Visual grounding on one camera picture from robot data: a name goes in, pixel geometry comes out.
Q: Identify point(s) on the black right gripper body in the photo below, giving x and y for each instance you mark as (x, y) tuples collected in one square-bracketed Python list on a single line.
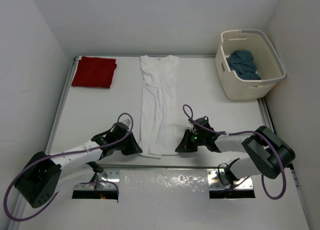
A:
[(192, 141)]

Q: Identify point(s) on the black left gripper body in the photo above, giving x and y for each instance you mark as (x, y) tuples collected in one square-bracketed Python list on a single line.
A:
[(126, 146)]

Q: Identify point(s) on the white t shirt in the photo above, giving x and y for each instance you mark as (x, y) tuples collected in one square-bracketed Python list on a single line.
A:
[(159, 131)]

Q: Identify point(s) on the red polo t shirt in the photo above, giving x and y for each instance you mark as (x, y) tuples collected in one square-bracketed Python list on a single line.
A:
[(94, 72)]

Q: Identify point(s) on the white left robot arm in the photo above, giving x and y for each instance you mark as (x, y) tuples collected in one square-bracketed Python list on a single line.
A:
[(45, 176)]

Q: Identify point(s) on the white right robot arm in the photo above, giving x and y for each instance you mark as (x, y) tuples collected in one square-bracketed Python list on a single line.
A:
[(264, 149)]

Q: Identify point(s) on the blue garment in basket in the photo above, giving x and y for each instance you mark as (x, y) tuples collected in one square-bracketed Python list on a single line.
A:
[(242, 62)]

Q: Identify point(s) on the cream plastic laundry basket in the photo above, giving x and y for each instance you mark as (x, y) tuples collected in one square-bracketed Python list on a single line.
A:
[(266, 59)]

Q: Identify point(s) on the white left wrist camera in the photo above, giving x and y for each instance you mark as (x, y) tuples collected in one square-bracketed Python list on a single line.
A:
[(128, 122)]

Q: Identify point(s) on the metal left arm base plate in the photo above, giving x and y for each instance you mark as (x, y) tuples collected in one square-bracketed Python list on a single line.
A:
[(107, 181)]

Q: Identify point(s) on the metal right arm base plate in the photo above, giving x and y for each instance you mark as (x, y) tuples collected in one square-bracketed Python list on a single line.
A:
[(215, 184)]

